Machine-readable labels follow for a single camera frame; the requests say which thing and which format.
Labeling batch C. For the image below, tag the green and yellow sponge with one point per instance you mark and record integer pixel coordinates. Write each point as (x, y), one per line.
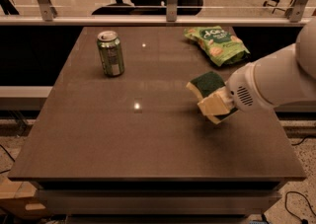
(204, 85)

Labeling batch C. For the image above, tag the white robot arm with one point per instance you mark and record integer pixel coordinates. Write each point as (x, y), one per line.
(285, 76)

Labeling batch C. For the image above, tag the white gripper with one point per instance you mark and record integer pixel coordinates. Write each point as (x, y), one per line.
(241, 87)

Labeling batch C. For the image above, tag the green snack bag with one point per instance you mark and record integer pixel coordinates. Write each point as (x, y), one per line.
(220, 46)

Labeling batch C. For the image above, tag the cardboard box under table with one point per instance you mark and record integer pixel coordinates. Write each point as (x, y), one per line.
(19, 199)

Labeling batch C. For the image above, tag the green soda can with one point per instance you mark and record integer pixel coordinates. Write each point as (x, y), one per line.
(110, 53)

